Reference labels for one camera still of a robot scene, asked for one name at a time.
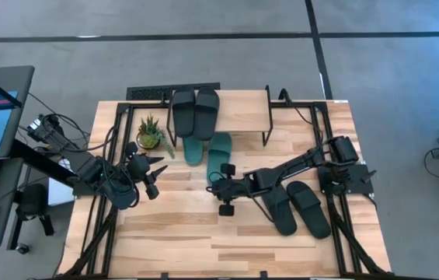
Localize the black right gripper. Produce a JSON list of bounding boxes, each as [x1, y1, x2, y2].
[[207, 163, 249, 217]]

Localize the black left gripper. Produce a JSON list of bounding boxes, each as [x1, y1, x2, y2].
[[125, 142, 169, 201]]

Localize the teal slide sandal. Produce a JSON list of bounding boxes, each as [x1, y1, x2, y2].
[[206, 131, 233, 186], [182, 135, 204, 167]]

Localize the black slide sandal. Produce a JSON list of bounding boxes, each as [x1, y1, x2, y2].
[[285, 180, 332, 240], [260, 182, 298, 237], [192, 86, 221, 142], [171, 86, 197, 139]]

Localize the wooden shelf black metal legs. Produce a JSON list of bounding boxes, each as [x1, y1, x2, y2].
[[165, 85, 277, 148]]

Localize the potted succulent plant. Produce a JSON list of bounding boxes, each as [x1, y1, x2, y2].
[[135, 113, 176, 160]]

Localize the black floor grille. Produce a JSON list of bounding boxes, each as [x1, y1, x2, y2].
[[126, 82, 221, 101]]

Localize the white box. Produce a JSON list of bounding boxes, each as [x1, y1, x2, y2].
[[47, 157, 78, 206]]

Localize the black desk support beam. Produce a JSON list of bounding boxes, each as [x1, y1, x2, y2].
[[9, 139, 76, 187]]

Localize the black metal table frame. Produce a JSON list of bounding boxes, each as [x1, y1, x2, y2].
[[61, 99, 393, 280]]

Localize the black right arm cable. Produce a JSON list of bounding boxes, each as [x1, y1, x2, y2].
[[279, 88, 327, 147]]

